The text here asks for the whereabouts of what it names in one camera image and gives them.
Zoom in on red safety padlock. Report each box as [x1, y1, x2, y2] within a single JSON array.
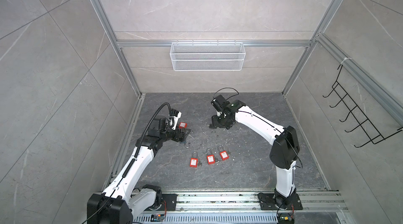
[[178, 122, 187, 129], [190, 151, 199, 168], [206, 148, 216, 165], [217, 145, 229, 161]]

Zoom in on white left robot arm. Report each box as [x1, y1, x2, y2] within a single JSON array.
[[84, 102, 190, 224]]

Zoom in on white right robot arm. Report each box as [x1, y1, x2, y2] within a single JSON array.
[[210, 95, 300, 209]]

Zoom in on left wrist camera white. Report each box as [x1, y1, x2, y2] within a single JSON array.
[[169, 109, 182, 130]]

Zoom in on metal base rail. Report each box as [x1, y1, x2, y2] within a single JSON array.
[[133, 188, 354, 224]]

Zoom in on white wire mesh basket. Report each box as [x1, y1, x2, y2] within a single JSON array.
[[170, 42, 246, 72]]

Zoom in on black wire hook rack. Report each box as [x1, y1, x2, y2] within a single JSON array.
[[322, 64, 403, 148]]

